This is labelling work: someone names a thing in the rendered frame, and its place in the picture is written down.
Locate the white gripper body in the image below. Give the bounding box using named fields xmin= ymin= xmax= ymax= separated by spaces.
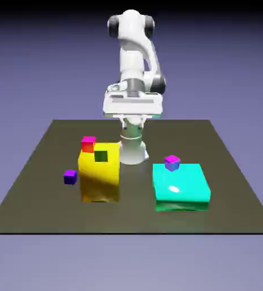
xmin=102 ymin=91 xmax=164 ymax=119

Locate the small green cube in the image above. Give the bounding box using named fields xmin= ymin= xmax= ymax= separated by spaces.
xmin=94 ymin=150 xmax=108 ymax=163

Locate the small red cube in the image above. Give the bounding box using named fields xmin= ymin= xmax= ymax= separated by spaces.
xmin=80 ymin=135 xmax=97 ymax=154

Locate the small light blue cube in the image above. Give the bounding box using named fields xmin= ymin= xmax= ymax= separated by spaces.
xmin=164 ymin=155 xmax=181 ymax=172

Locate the small dark blue cube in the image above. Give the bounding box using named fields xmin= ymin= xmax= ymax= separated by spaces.
xmin=63 ymin=169 xmax=78 ymax=185

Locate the large yellow box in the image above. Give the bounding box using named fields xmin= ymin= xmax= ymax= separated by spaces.
xmin=77 ymin=142 xmax=120 ymax=203

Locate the large cyan box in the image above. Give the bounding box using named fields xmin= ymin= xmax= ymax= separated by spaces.
xmin=152 ymin=163 xmax=212 ymax=213

